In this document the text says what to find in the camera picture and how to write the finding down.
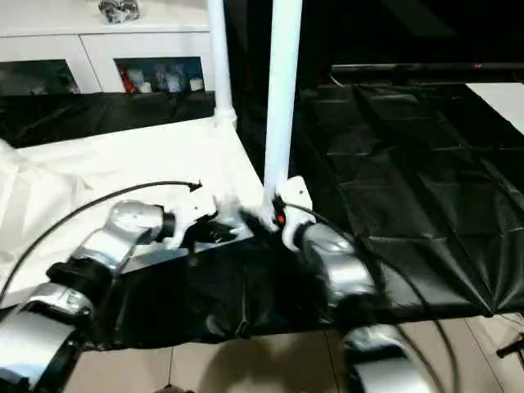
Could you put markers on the white plastic table top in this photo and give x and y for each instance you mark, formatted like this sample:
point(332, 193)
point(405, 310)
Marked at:
point(123, 163)

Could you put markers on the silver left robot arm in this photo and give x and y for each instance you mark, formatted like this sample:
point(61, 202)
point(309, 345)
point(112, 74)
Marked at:
point(102, 245)

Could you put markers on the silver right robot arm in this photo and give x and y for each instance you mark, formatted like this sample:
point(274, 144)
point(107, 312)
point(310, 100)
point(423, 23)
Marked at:
point(344, 266)

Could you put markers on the black plastic mat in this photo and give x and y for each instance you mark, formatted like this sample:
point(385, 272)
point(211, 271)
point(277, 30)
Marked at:
point(409, 184)

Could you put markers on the white cup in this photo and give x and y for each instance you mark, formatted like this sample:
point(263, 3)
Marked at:
point(196, 84)

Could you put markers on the white cabinet with glass doors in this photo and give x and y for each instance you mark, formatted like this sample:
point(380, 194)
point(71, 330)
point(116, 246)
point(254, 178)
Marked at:
point(102, 45)

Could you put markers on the grey crumpled bag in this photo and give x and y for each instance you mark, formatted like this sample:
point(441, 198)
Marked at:
point(120, 10)

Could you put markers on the white flat panel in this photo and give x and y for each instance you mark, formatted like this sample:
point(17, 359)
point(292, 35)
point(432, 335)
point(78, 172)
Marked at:
point(501, 102)

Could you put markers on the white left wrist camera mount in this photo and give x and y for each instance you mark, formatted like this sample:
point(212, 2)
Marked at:
point(196, 204)

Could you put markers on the black metal frame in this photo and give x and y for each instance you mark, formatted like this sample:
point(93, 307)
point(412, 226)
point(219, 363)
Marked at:
point(430, 70)

